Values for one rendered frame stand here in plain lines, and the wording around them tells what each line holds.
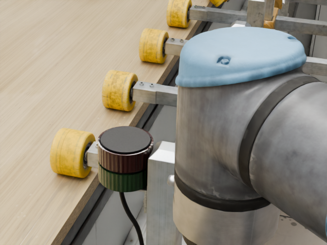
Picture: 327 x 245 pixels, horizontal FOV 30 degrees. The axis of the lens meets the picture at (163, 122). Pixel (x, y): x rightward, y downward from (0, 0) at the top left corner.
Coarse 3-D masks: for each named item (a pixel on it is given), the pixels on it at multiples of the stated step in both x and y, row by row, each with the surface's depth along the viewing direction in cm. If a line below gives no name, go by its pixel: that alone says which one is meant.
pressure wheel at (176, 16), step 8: (176, 0) 165; (184, 0) 165; (168, 8) 165; (176, 8) 165; (184, 8) 164; (168, 16) 165; (176, 16) 165; (184, 16) 164; (168, 24) 168; (176, 24) 167; (184, 24) 166
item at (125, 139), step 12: (108, 132) 66; (120, 132) 66; (132, 132) 66; (144, 132) 67; (108, 144) 64; (120, 144) 64; (132, 144) 64; (144, 144) 64; (120, 192) 69; (144, 204) 67; (132, 216) 70
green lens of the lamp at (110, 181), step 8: (104, 168) 65; (104, 176) 65; (112, 176) 64; (120, 176) 64; (128, 176) 64; (136, 176) 64; (144, 176) 65; (104, 184) 66; (112, 184) 65; (120, 184) 65; (128, 184) 65; (136, 184) 65; (144, 184) 66
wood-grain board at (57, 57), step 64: (0, 0) 184; (64, 0) 186; (128, 0) 188; (192, 0) 190; (0, 64) 145; (64, 64) 146; (128, 64) 147; (0, 128) 119; (0, 192) 102; (64, 192) 102
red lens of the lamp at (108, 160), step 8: (152, 144) 65; (104, 152) 64; (144, 152) 64; (104, 160) 64; (112, 160) 63; (120, 160) 63; (128, 160) 63; (136, 160) 63; (144, 160) 64; (112, 168) 64; (120, 168) 64; (128, 168) 64; (136, 168) 64; (144, 168) 65
